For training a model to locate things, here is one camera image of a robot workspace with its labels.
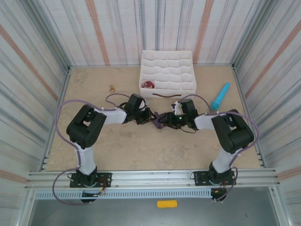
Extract brown organizer strap handle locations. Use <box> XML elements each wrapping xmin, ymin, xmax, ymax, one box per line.
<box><xmin>152</xmin><ymin>93</ymin><xmax>183</xmax><ymax>98</ymax></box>

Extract white fabric organizer box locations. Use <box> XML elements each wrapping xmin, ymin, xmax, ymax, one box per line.
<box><xmin>139</xmin><ymin>49</ymin><xmax>197</xmax><ymax>99</ymax></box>

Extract yellow label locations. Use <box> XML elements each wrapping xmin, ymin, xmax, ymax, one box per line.
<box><xmin>157</xmin><ymin>200</ymin><xmax>178</xmax><ymax>209</ymax></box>

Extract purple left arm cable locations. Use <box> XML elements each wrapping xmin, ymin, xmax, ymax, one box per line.
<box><xmin>52</xmin><ymin>93</ymin><xmax>132</xmax><ymax>207</ymax></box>

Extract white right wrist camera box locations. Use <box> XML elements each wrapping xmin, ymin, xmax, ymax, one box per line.
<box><xmin>171</xmin><ymin>101</ymin><xmax>183</xmax><ymax>116</ymax></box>

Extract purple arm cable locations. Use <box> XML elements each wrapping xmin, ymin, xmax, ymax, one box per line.
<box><xmin>52</xmin><ymin>93</ymin><xmax>132</xmax><ymax>207</ymax></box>
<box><xmin>180</xmin><ymin>94</ymin><xmax>261</xmax><ymax>202</ymax></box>

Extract grey slotted cable duct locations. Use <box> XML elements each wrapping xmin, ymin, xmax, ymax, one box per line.
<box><xmin>34</xmin><ymin>189</ymin><xmax>212</xmax><ymax>200</ymax></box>

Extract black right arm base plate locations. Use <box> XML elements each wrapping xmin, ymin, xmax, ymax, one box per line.
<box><xmin>192</xmin><ymin>171</ymin><xmax>237</xmax><ymax>188</ymax></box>

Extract aluminium mounting rail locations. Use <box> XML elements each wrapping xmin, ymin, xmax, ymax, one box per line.
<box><xmin>24</xmin><ymin>167</ymin><xmax>282</xmax><ymax>190</ymax></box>

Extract blue plastic tube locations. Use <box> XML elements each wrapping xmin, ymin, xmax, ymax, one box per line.
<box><xmin>210</xmin><ymin>82</ymin><xmax>231</xmax><ymax>111</ymax></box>

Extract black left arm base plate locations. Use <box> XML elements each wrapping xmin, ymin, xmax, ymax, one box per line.
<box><xmin>70</xmin><ymin>172</ymin><xmax>112</xmax><ymax>188</ymax></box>

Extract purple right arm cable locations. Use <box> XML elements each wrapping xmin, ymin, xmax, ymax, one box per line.
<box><xmin>180</xmin><ymin>94</ymin><xmax>261</xmax><ymax>202</ymax></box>

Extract purple striped sock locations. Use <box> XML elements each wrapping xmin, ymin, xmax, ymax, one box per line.
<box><xmin>151</xmin><ymin>112</ymin><xmax>169</xmax><ymax>130</ymax></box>

